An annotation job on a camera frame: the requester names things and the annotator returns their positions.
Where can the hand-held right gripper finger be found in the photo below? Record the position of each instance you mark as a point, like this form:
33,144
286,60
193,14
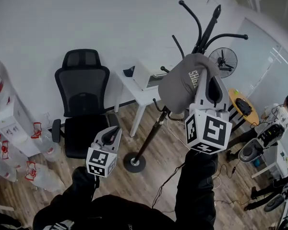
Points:
224,95
201,90

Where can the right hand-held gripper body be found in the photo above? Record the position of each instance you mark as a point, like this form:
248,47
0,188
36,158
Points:
211,130

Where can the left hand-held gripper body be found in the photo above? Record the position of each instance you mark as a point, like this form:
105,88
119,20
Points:
99,160

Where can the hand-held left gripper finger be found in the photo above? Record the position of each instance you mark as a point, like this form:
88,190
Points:
100,136
116,142

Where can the grey baseball cap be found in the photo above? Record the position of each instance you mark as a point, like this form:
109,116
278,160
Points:
175,87

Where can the black metal coat rack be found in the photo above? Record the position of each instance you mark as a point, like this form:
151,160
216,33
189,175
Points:
148,138

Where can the person's right forearm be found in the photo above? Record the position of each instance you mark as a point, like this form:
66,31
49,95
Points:
194,188

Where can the person's left forearm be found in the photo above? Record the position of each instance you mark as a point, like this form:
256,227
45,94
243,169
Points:
81,183

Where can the black bag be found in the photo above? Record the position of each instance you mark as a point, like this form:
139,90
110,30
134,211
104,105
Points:
243,105

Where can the black standing fan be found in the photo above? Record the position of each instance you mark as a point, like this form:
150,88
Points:
222,61

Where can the round wooden side table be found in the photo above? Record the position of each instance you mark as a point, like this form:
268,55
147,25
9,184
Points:
253,117

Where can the grey round device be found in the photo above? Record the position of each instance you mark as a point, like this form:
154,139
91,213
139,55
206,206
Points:
276,202
249,152

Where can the black mesh office chair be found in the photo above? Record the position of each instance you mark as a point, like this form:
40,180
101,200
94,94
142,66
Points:
82,87

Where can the white rectangular table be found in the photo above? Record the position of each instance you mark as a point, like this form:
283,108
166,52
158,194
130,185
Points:
132,90

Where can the teal waste bin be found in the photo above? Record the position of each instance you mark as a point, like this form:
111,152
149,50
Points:
256,163

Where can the pile of clear water jugs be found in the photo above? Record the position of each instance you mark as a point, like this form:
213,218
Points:
43,176

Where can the person's black top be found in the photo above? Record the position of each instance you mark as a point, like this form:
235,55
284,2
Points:
122,214

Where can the white box appliance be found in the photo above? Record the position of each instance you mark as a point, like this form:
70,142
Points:
144,74

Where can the white desk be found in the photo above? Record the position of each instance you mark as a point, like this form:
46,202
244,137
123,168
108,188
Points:
278,162

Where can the white water dispenser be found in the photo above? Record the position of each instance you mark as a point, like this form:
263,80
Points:
14,130

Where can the wooden plank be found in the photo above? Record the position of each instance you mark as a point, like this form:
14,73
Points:
2,206

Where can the black fabric bundle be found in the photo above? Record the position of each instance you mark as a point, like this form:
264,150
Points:
2,220

